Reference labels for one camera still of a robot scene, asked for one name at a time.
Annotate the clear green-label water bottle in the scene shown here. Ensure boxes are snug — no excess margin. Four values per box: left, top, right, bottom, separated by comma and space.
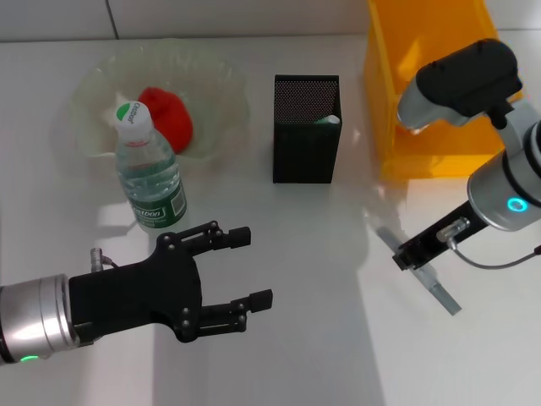
114, 100, 189, 232

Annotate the grey pen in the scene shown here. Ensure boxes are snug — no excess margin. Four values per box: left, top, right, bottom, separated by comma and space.
377, 227, 462, 317

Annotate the yellow plastic bin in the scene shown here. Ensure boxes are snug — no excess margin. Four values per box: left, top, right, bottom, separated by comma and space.
361, 0, 525, 179

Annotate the red knitted orange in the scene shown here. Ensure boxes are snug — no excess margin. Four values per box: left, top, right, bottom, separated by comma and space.
138, 86, 195, 154

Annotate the grey right gripper cable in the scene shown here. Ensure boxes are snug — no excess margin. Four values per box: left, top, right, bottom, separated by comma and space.
437, 216, 541, 271

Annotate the black mesh pen holder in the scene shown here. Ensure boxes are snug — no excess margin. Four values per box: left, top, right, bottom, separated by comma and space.
272, 74, 342, 185

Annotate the green glass fruit plate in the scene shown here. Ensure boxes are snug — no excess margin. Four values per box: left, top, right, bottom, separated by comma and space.
54, 40, 250, 164

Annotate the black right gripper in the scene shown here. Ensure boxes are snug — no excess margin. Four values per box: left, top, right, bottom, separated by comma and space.
391, 199, 492, 274

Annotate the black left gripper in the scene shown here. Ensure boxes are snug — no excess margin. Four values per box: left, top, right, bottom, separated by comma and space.
68, 219, 275, 343

